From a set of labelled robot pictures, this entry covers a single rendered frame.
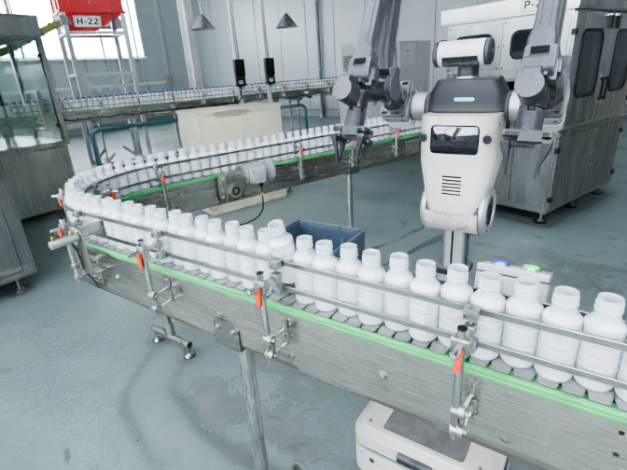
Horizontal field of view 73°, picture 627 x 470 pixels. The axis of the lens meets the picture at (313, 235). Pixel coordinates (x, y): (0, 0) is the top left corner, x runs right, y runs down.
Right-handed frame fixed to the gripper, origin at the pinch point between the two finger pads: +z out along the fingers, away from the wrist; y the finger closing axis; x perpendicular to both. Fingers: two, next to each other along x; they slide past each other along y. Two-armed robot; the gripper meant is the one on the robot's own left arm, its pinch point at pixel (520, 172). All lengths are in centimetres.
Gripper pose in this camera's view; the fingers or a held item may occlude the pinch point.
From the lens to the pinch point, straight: 110.0
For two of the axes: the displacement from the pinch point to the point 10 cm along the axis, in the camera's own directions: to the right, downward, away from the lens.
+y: 8.8, 1.6, -4.5
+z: -1.6, 9.9, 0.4
